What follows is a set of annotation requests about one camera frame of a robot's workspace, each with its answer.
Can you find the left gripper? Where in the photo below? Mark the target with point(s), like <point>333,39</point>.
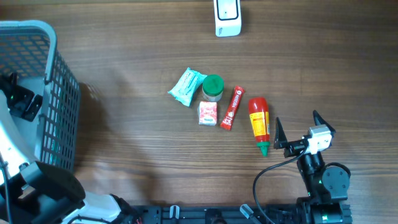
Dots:
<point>25,95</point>

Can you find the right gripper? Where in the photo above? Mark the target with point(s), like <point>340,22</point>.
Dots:
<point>280,140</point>

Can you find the red sauce bottle green cap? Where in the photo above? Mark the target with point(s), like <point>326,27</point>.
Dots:
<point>259,118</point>

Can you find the red Nescafe stick sachet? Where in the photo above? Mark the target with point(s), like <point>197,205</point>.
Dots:
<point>228,119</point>

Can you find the red white small packet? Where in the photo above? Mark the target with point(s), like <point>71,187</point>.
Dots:
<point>207,113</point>

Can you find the green lid jar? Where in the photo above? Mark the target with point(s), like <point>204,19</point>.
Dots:
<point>213,87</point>

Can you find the teal tissue pack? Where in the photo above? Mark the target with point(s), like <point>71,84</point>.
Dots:
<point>186,86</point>

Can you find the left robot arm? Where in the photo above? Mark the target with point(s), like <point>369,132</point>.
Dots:
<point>36,192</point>

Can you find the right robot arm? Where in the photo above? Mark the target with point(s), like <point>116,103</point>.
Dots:
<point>326,184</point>

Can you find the white barcode scanner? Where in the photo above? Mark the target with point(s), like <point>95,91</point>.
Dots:
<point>228,21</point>

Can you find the grey plastic mesh basket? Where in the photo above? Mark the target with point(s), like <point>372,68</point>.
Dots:
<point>30,49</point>

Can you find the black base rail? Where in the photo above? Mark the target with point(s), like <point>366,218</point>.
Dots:
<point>274,213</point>

